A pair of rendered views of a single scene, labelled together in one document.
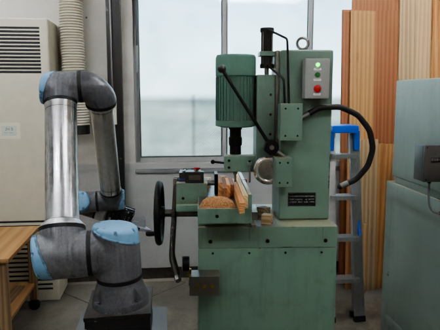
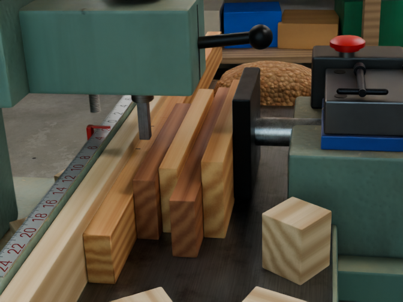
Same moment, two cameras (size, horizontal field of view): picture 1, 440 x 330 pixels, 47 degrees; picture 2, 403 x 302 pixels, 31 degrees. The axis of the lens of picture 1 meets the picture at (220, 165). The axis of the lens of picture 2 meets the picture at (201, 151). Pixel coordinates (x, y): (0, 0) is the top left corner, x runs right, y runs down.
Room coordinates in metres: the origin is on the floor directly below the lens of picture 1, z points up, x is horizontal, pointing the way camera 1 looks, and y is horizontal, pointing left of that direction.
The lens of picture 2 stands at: (2.79, 0.10, 1.19)
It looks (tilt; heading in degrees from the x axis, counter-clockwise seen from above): 23 degrees down; 192
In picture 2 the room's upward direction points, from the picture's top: 2 degrees counter-clockwise
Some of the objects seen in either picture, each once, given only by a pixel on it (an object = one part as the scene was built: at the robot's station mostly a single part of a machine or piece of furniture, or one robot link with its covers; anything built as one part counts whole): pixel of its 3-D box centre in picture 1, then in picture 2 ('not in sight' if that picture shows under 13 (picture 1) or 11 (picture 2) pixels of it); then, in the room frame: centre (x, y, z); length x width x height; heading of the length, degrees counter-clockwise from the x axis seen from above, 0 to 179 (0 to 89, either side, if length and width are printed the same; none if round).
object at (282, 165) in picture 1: (281, 171); not in sight; (2.09, -0.26, 1.02); 0.09 x 0.07 x 0.12; 2
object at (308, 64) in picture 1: (315, 78); not in sight; (2.11, -0.39, 1.40); 0.10 x 0.06 x 0.16; 92
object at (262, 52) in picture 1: (268, 48); not in sight; (2.24, -0.21, 1.54); 0.08 x 0.08 x 0.17; 2
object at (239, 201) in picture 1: (237, 194); (176, 116); (2.11, -0.07, 0.92); 0.56 x 0.02 x 0.04; 2
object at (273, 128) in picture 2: (209, 183); (281, 132); (2.21, 0.05, 0.95); 0.09 x 0.07 x 0.09; 2
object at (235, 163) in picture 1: (239, 164); (116, 50); (2.24, -0.09, 1.03); 0.14 x 0.07 x 0.09; 92
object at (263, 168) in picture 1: (268, 169); not in sight; (2.12, -0.20, 1.02); 0.12 x 0.03 x 0.12; 92
